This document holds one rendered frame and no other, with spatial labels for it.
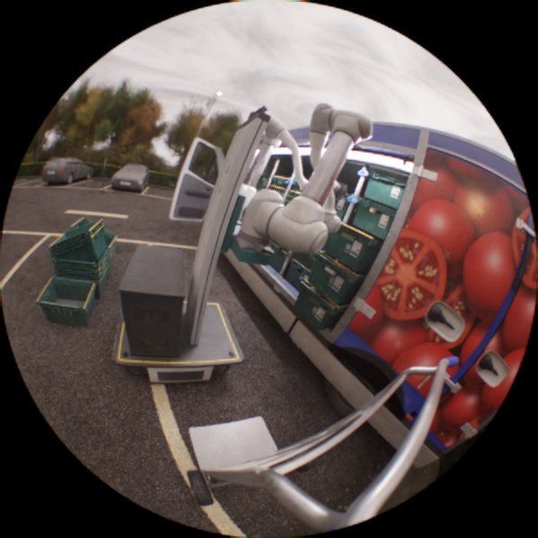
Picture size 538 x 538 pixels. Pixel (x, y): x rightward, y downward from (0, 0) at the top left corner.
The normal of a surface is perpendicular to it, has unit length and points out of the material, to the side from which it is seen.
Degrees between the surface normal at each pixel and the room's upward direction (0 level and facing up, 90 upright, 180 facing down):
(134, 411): 0
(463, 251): 90
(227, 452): 0
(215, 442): 0
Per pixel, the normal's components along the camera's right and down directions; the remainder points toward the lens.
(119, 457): 0.36, -0.87
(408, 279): -0.77, -0.07
